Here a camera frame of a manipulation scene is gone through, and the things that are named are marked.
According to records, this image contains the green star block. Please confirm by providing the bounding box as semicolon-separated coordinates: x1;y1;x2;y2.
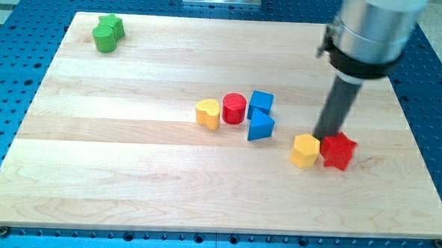
99;13;125;40

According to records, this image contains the red cylinder block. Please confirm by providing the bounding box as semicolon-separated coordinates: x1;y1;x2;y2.
222;93;246;125

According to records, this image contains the wooden board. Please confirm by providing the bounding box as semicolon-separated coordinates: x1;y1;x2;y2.
0;13;442;239

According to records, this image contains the yellow heart block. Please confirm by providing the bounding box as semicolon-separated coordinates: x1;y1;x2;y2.
196;99;220;131

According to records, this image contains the black pusher rod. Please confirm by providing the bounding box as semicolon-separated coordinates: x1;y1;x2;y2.
314;75;364;140

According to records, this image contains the green cylinder block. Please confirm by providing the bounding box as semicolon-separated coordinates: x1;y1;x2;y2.
92;25;117;53

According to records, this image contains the blue cube block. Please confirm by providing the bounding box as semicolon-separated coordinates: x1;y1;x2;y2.
246;90;275;120

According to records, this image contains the red star block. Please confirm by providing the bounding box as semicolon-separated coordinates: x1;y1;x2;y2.
320;132;358;171

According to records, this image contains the blue triangle block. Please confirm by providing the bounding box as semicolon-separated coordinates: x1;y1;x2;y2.
247;108;275;141

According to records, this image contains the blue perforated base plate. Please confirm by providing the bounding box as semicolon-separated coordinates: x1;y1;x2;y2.
0;0;442;248

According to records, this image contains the yellow hexagon block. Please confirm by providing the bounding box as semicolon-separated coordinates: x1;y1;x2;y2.
290;134;320;168

